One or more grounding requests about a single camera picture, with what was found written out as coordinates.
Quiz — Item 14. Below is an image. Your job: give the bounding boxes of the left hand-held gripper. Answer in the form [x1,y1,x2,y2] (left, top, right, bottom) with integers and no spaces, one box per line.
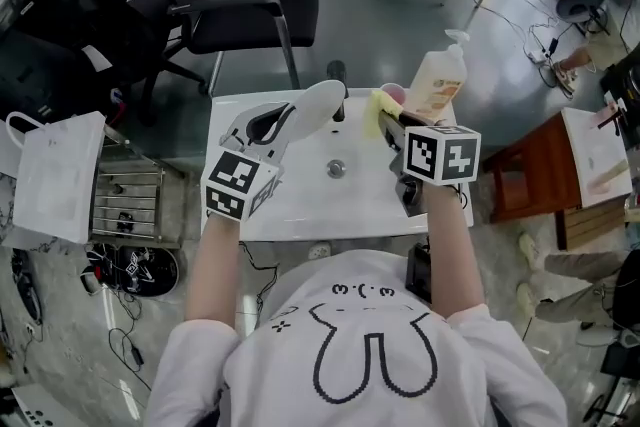
[201,102,297,222]

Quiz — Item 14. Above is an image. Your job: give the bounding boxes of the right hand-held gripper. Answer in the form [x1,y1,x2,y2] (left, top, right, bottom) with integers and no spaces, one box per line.
[378,109,481,219]

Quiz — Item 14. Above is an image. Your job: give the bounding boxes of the yellow cleaning cloth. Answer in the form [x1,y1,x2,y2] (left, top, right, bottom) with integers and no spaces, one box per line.
[363,89,404,141]

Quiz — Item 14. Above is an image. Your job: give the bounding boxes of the white plate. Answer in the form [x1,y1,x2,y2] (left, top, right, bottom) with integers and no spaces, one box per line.
[287,80,347,141]

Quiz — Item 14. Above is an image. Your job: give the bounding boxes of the person's left forearm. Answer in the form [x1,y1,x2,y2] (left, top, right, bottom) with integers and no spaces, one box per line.
[183,214,241,331]

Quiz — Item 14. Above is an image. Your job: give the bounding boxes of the person's right forearm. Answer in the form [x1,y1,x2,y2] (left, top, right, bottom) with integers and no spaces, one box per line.
[422,184,486,324]

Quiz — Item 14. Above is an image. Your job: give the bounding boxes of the red plastic cup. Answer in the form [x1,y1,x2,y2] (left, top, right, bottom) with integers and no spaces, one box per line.
[379,83,406,106]

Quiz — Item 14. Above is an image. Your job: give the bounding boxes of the pump soap bottle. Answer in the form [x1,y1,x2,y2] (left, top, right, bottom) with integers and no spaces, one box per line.
[408,29,471,119]

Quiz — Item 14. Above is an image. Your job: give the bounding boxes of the white ceramic sink basin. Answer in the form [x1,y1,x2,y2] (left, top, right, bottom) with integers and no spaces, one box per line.
[204,87,475,241]

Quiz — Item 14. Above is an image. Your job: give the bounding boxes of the black faucet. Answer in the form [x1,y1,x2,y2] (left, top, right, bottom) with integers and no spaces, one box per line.
[325,59,349,122]

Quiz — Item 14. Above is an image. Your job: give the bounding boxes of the black mesh chrome-leg chair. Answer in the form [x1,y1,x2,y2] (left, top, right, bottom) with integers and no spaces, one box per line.
[102,0,320,116]

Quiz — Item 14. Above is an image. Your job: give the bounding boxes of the brown wooden cabinet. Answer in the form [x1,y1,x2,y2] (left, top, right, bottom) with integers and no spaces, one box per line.
[482,112,584,251]

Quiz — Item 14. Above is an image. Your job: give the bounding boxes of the metal rack stand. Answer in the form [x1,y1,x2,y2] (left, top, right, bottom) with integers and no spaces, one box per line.
[89,124,184,250]

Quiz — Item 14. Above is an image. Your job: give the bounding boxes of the black round tray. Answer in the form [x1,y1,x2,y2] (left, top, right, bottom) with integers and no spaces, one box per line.
[117,247,180,297]

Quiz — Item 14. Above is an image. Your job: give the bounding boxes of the white basin on cabinet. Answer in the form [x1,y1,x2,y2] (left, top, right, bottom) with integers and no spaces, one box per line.
[560,107,635,209]

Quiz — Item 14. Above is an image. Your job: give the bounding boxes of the black high-back office chair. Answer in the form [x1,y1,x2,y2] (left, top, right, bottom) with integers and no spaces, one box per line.
[0,0,206,126]

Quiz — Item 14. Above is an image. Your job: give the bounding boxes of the person's white rabbit-print shirt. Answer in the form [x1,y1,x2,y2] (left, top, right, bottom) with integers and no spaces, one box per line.
[144,249,569,427]

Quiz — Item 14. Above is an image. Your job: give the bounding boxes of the dark clothes iron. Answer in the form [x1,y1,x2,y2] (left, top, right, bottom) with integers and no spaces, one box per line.
[12,249,41,324]

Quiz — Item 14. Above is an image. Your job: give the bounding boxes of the white box with black dots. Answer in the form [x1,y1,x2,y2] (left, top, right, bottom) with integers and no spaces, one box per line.
[9,384,86,427]

